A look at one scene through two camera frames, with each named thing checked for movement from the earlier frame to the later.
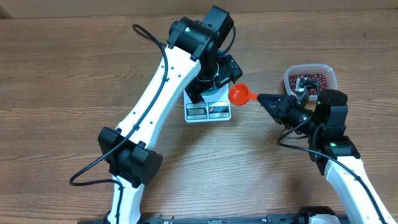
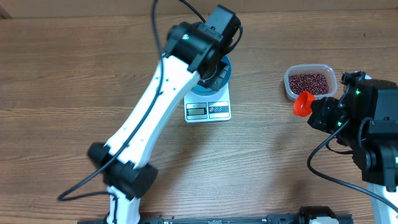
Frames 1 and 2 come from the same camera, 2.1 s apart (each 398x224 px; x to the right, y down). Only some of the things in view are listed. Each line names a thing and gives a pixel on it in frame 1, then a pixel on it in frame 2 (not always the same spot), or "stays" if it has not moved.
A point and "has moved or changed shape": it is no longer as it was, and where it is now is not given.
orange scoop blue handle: [239, 94] has moved or changed shape
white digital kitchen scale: [216, 106] stays
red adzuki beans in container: [322, 79] stays
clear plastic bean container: [325, 75] stays
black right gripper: [282, 109] to [319, 111]
